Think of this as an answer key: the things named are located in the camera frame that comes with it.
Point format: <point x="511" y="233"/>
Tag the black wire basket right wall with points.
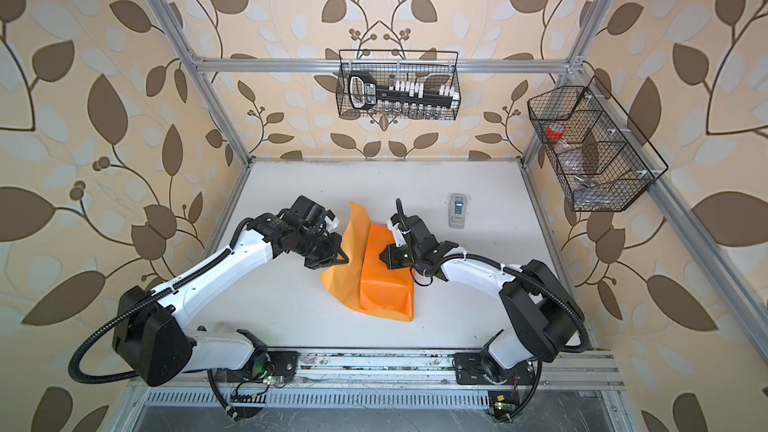
<point x="618" y="156"/>

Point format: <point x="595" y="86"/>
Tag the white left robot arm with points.
<point x="159" y="337"/>

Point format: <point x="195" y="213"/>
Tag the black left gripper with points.
<point x="336" y="240"/>

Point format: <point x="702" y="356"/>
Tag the black white tool in basket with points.
<point x="365" y="93"/>

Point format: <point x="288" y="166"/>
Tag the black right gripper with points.
<point x="390" y="253"/>

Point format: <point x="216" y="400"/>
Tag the aluminium frame post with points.
<point x="189" y="60"/>

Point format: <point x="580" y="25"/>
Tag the orange wrapping paper sheet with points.
<point x="365" y="284"/>

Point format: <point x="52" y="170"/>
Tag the black wire basket wall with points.
<point x="618" y="156"/>
<point x="433" y="66"/>

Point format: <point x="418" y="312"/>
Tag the red capped clear bottle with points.
<point x="569" y="156"/>

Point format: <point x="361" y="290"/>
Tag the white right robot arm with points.
<point x="544" y="318"/>

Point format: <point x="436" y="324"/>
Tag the grey tape dispenser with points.
<point x="457" y="211"/>

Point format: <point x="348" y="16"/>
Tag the black wire basket back wall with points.
<point x="433" y="66"/>

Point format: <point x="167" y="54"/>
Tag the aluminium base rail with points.
<point x="408" y="367"/>

